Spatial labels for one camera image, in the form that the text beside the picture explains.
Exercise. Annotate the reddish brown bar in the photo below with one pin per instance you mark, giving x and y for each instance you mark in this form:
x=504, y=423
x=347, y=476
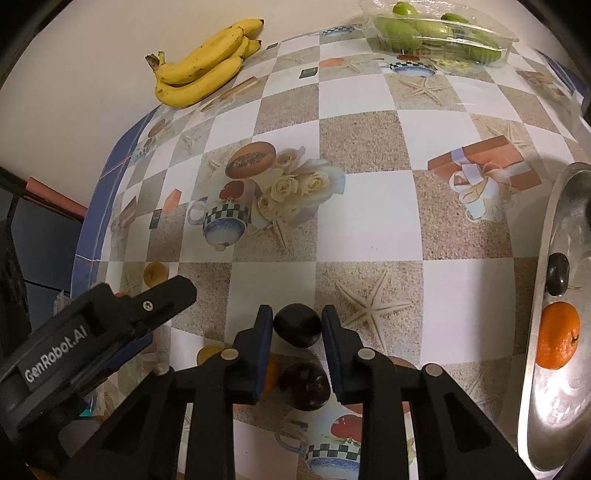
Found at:
x=55, y=196

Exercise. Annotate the pile of green jujubes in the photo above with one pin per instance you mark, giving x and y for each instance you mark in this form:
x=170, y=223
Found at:
x=401, y=32

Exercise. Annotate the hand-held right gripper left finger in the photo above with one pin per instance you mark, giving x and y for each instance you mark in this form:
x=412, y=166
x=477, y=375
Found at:
x=264, y=350

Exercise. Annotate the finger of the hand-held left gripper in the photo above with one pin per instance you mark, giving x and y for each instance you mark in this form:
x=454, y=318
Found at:
x=166, y=295

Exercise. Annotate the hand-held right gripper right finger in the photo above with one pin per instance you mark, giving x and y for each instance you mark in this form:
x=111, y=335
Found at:
x=333, y=355

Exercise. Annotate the clear plastic clamshell container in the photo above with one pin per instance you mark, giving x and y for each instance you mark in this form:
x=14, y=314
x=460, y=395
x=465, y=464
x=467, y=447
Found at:
x=461, y=46

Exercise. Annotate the yellow banana bunch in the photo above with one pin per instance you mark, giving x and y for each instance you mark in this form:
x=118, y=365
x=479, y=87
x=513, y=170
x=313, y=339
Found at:
x=203, y=85

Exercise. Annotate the dark cabinet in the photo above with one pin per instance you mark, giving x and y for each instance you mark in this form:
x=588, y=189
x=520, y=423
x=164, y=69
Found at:
x=27, y=258

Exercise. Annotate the dark plum with stem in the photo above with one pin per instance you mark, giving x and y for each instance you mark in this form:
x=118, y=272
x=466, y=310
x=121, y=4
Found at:
x=557, y=272

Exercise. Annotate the stainless steel plate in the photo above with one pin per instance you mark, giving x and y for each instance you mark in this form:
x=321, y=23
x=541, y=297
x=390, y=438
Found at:
x=563, y=406

